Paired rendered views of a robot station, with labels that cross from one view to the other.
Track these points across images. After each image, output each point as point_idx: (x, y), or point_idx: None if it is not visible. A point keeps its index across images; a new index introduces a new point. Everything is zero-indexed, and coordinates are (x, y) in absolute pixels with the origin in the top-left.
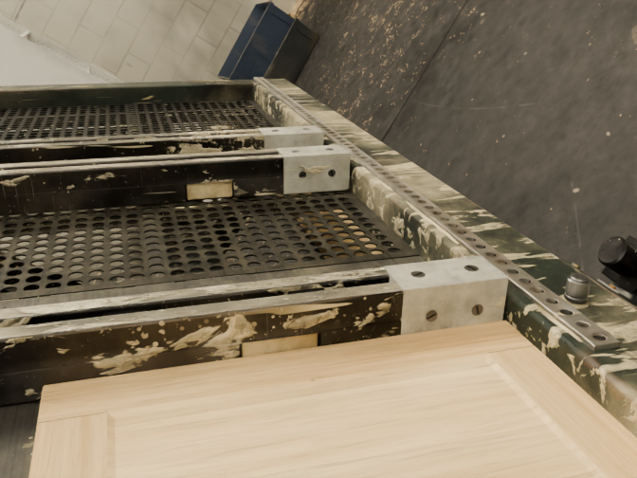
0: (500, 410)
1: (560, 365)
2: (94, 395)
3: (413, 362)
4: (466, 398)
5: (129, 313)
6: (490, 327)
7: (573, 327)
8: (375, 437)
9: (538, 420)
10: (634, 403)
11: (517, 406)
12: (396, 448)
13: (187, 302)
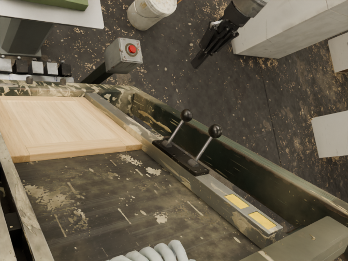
0: (29, 104)
1: (12, 95)
2: (12, 147)
3: (3, 107)
4: (24, 106)
5: None
6: None
7: (7, 84)
8: (40, 116)
9: (34, 102)
10: (40, 89)
11: (28, 102)
12: (44, 114)
13: None
